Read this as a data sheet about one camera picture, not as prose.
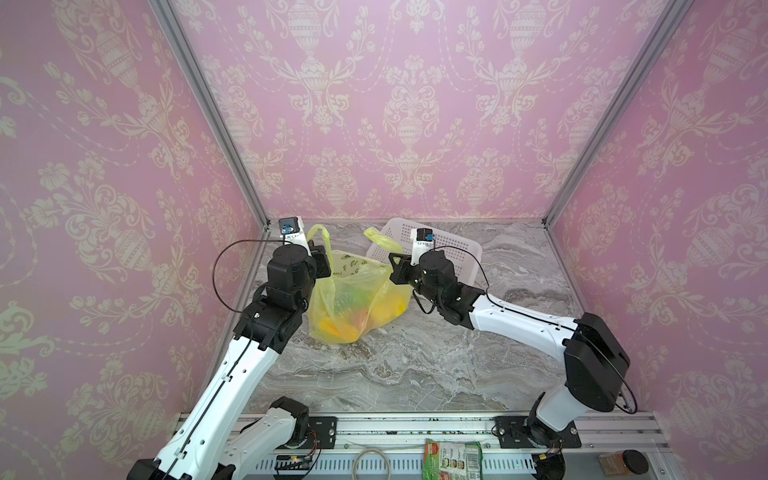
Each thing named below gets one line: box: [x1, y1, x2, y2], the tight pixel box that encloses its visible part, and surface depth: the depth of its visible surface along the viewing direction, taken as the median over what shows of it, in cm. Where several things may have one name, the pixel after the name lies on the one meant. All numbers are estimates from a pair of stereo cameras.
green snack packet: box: [422, 438, 484, 480], surface depth 71 cm
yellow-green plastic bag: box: [307, 224, 413, 345], surface depth 80 cm
